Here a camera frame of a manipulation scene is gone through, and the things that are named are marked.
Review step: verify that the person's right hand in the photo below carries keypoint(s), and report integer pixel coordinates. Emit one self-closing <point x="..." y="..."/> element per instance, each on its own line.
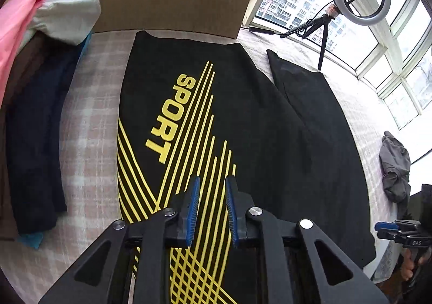
<point x="406" y="267"/>

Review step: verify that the white garment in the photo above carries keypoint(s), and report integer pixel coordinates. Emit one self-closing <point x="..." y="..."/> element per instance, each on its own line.
<point x="67" y="17"/>

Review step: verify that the grey garment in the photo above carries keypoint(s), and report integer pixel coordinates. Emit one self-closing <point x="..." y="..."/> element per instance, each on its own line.
<point x="395" y="162"/>

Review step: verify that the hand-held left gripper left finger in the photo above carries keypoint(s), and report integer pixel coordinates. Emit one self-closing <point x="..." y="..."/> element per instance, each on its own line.
<point x="192" y="209"/>

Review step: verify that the black shirt with yellow stripes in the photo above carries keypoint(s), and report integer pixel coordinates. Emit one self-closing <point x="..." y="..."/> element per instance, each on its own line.
<point x="256" y="104"/>

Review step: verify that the brown garment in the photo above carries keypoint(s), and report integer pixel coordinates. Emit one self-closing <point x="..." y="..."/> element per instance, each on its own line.
<point x="27" y="60"/>

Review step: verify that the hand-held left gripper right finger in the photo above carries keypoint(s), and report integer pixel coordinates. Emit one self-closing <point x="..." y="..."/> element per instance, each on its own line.
<point x="231" y="209"/>

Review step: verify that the navy garment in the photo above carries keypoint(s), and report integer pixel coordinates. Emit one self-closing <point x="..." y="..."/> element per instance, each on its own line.
<point x="33" y="138"/>

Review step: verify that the pink garment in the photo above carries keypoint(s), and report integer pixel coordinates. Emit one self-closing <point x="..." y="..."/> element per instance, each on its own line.
<point x="17" y="27"/>

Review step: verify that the black mini tripod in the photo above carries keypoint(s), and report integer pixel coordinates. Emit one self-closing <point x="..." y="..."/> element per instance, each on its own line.
<point x="323" y="44"/>

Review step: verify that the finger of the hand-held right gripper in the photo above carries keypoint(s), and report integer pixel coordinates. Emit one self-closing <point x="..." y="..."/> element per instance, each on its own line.
<point x="388" y="235"/>
<point x="384" y="225"/>

